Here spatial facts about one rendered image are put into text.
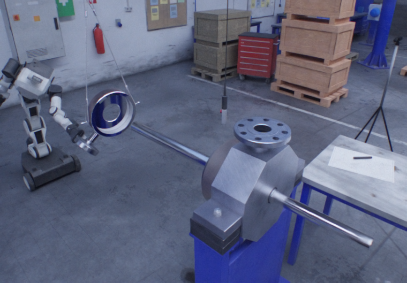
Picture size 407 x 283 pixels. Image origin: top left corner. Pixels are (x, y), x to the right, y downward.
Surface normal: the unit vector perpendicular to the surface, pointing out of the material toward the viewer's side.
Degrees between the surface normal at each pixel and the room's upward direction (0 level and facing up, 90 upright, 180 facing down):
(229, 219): 0
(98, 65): 90
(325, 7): 90
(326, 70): 90
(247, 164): 45
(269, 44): 90
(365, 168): 0
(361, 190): 0
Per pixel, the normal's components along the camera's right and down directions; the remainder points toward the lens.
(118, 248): 0.00, -0.89
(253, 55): -0.42, 0.42
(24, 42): 0.72, 0.32
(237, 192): -0.48, -0.39
